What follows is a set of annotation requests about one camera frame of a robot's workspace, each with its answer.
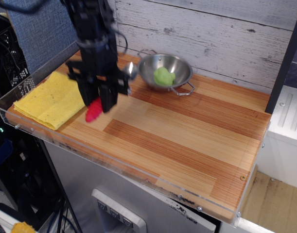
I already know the clear acrylic table guard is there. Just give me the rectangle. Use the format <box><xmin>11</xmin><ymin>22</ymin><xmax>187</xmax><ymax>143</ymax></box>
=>
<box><xmin>0</xmin><ymin>33</ymin><xmax>272</xmax><ymax>228</ymax></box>

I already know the stainless toy fridge cabinet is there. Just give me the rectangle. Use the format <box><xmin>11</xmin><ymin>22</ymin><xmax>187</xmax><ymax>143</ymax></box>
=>
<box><xmin>44</xmin><ymin>142</ymin><xmax>221</xmax><ymax>233</ymax></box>

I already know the black vertical post right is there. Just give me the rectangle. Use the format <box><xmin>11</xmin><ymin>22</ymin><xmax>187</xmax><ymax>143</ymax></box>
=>
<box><xmin>265</xmin><ymin>21</ymin><xmax>297</xmax><ymax>114</ymax></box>

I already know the green toy vegetable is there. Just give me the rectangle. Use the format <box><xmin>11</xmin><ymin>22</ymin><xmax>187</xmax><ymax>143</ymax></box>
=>
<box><xmin>154</xmin><ymin>67</ymin><xmax>175</xmax><ymax>86</ymax></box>

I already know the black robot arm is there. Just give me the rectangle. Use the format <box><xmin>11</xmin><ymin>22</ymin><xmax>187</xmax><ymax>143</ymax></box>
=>
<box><xmin>62</xmin><ymin>0</ymin><xmax>130</xmax><ymax>113</ymax></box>

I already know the black plastic crate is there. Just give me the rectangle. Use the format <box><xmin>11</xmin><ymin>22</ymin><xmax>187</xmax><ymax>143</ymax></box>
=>
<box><xmin>0</xmin><ymin>14</ymin><xmax>29</xmax><ymax>96</ymax></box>

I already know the red handled metal spoon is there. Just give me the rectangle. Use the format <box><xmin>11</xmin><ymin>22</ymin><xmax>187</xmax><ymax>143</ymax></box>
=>
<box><xmin>85</xmin><ymin>62</ymin><xmax>139</xmax><ymax>123</ymax></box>

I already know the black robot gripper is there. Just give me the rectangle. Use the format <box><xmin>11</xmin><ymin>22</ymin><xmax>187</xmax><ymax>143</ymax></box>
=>
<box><xmin>66</xmin><ymin>42</ymin><xmax>130</xmax><ymax>113</ymax></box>

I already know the small steel bowl with handles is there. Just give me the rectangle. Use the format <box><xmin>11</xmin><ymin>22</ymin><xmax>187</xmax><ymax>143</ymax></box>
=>
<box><xmin>137</xmin><ymin>49</ymin><xmax>195</xmax><ymax>96</ymax></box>

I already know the yellow folded towel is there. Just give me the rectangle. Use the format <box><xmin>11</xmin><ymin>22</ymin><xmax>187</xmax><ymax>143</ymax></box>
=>
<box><xmin>14</xmin><ymin>71</ymin><xmax>85</xmax><ymax>130</ymax></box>

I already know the yellow object bottom left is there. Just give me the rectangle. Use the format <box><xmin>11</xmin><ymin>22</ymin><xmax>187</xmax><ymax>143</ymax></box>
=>
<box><xmin>11</xmin><ymin>222</ymin><xmax>36</xmax><ymax>233</ymax></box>

